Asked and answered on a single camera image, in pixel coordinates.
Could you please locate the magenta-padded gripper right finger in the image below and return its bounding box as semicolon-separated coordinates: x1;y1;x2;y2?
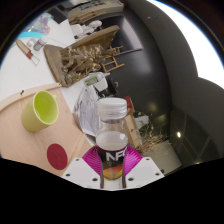
121;145;165;190

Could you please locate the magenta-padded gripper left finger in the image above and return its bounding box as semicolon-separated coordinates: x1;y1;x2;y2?
61;145;104;190

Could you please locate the clear drink bottle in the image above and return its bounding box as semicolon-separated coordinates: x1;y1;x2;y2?
95;97;129;181

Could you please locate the flat round red coaster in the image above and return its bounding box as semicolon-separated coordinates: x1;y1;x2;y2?
46;143;69;171

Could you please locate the brown cardboard box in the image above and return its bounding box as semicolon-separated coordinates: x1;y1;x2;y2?
124;113;143;150

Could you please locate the printed newspaper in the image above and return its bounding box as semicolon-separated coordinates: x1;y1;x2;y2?
73;88;101;138

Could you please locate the red box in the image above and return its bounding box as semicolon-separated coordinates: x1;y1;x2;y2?
124;96;135;113

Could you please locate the lime green cup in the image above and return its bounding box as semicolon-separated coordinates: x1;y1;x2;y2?
20;90;60;133

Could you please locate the clear spray bottle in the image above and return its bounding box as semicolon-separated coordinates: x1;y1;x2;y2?
83;71;111;88

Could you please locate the brown wooden root sculpture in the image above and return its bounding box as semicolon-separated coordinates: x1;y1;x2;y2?
43;24;121;88

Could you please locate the wooden easel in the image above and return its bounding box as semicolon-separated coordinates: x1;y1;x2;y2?
101;45;126;74

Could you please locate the small paint jar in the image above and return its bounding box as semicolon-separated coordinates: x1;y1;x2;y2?
33;35;49;52

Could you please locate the long ceiling light strip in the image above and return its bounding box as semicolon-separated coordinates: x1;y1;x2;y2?
146;0;224;90

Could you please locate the white plaster bust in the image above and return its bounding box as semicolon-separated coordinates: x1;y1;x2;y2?
87;20;103;30

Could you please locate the white display panel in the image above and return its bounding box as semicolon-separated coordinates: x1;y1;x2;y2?
68;0;125;21

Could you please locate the large black wall screen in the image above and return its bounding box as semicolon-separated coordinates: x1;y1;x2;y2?
99;8;145;56

